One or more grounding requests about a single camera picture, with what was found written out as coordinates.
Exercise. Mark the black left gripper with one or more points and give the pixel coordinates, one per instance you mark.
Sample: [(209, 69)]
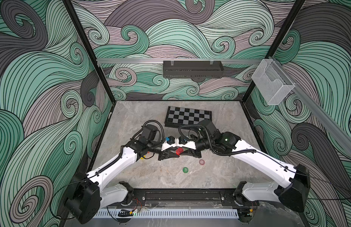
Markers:
[(161, 152)]

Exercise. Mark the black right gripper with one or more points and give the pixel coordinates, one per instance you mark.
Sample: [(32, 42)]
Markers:
[(195, 152)]

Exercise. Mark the red paint jar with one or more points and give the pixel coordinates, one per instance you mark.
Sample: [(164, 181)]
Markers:
[(179, 151)]

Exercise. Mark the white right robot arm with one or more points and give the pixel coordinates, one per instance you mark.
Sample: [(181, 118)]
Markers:
[(290, 184)]

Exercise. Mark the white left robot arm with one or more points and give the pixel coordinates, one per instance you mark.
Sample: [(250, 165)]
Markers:
[(87, 193)]

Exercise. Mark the green jar lid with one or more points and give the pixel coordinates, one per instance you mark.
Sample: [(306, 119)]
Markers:
[(185, 170)]

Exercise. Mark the black white chessboard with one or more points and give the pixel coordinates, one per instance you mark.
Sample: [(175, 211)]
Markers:
[(178, 116)]

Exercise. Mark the white ventilated front strip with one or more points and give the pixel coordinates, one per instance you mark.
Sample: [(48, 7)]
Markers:
[(171, 213)]

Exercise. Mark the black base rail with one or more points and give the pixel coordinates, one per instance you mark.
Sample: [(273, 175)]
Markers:
[(224, 196)]

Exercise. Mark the black wall shelf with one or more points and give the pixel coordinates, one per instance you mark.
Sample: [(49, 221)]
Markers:
[(193, 69)]

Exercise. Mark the clear plastic wall bin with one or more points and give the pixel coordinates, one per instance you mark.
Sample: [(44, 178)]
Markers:
[(272, 81)]

